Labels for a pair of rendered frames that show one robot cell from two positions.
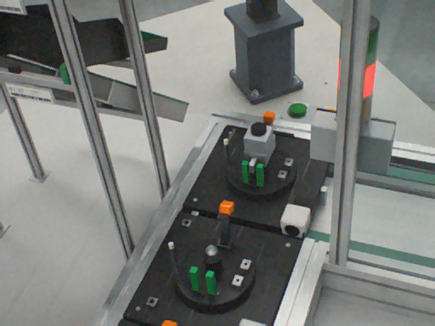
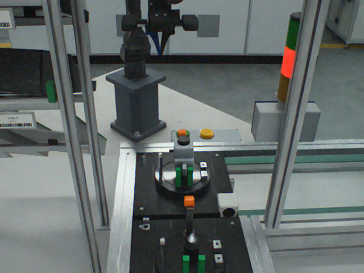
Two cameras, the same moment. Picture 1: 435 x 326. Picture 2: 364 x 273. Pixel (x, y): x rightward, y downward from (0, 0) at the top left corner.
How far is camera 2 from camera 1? 0.47 m
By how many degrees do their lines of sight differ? 25
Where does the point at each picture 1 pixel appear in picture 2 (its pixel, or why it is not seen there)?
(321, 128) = (268, 113)
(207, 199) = (151, 206)
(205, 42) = (81, 109)
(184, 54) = not seen: hidden behind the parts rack
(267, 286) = (235, 258)
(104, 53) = not seen: hidden behind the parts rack
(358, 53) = (317, 34)
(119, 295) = not seen: outside the picture
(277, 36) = (150, 88)
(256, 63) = (136, 110)
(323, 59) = (170, 108)
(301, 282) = (255, 248)
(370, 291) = (296, 243)
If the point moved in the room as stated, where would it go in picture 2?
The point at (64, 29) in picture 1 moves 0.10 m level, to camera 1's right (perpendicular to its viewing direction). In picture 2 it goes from (60, 38) to (127, 28)
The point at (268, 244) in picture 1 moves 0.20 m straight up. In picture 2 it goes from (218, 226) to (225, 152)
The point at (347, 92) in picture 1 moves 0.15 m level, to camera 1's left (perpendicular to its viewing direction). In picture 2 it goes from (302, 72) to (229, 89)
